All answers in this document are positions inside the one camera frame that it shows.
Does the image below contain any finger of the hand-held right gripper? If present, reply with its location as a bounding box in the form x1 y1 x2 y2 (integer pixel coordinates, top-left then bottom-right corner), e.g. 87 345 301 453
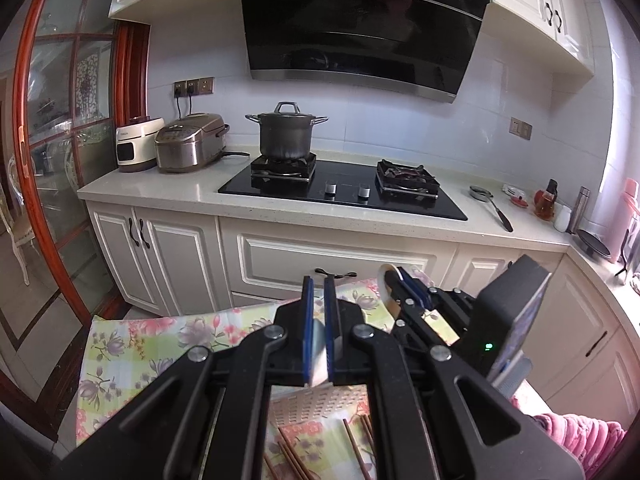
399 266 478 346
386 274 443 348

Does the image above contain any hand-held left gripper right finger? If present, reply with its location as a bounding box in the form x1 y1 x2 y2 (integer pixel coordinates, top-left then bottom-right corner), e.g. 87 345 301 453
324 275 587 480

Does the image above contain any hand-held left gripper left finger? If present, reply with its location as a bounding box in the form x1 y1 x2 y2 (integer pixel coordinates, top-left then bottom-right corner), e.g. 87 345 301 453
52 275 315 480

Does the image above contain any white ceramic spoon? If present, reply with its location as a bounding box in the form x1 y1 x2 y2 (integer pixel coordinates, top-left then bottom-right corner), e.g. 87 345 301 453
377 263 407 322
310 321 337 389

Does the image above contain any white perforated utensil basket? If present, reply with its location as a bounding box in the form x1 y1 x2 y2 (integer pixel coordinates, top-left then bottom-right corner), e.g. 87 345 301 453
270 385 374 427

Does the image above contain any cream corner base cabinet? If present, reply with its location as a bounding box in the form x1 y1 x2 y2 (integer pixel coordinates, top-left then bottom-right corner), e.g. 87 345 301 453
520 254 640 418

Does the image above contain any black round pan lid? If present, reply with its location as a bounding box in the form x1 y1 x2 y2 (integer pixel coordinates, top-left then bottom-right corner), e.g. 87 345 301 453
575 228 612 257

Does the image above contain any black glass gas cooktop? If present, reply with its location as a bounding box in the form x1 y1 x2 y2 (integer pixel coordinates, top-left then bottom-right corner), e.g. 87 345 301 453
217 153 469 222

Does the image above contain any black burner grate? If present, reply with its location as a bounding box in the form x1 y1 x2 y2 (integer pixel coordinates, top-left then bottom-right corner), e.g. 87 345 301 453
250 152 318 182
376 159 441 197

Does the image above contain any red oil bottle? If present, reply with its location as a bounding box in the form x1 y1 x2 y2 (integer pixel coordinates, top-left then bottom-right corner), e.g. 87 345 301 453
533 178 559 221

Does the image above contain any steel thermos bottle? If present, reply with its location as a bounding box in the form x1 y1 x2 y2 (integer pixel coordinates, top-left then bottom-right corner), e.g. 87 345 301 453
569 186 591 235

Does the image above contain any pink bottle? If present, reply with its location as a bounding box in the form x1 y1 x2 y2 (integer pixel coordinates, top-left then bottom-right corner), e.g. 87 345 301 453
609 177 640 264

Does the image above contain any floral tablecloth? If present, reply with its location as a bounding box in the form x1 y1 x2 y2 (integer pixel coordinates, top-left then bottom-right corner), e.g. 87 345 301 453
75 278 501 480

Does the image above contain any steel stockpot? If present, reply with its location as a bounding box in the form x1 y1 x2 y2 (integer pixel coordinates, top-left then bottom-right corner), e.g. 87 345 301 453
245 113 329 160

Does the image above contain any steel pot lid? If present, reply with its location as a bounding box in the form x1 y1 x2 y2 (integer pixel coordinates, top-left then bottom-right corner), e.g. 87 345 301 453
257 101 317 119

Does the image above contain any bronze rice cooker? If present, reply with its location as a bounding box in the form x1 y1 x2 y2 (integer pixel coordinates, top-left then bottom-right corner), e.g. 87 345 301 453
154 112 231 175

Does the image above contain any white kitchen appliance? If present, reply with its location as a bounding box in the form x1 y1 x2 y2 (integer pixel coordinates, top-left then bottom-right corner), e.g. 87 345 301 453
115 116 165 173

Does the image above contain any black range hood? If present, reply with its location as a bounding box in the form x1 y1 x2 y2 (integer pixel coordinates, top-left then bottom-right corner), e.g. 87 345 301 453
236 0 494 104

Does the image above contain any cream dining chair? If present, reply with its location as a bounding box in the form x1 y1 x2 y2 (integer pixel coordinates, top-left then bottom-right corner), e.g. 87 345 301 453
0 180 38 288

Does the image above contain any red wooden glass door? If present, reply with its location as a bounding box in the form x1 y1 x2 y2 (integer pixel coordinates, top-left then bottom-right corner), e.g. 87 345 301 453
0 0 152 443

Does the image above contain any black handled skimmer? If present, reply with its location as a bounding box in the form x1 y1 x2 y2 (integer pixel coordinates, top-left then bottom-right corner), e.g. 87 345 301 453
469 185 515 233

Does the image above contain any black wire stand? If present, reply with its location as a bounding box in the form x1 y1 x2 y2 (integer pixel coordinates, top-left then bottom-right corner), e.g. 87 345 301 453
613 210 640 287

